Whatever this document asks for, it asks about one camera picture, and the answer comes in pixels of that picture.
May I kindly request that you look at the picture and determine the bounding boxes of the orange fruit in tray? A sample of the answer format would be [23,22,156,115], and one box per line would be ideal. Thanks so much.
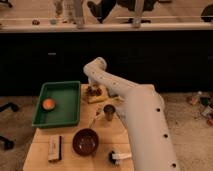
[42,98,56,111]

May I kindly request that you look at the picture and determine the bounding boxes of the metal cup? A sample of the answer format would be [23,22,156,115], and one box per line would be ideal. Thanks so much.
[103,104,116,121]

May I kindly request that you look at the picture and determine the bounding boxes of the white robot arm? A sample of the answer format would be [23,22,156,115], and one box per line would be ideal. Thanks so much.
[83,57,180,171]

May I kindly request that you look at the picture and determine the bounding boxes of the green plastic tray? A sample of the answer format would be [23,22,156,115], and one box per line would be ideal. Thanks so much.
[32,81,81,129]

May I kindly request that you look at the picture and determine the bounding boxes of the white handled dish brush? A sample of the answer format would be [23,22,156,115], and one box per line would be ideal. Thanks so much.
[108,151,132,165]

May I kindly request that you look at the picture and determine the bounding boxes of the dark maroon bowl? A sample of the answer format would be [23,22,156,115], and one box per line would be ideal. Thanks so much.
[72,128,99,156]

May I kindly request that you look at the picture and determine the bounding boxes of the grey folded cloth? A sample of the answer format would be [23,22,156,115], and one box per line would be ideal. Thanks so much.
[115,107,122,118]

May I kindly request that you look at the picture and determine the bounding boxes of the metal spoon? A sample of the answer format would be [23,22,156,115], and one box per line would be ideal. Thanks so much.
[89,106,103,129]

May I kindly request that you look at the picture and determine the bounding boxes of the wooden scrub brush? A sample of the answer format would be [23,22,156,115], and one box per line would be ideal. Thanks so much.
[48,135,62,162]

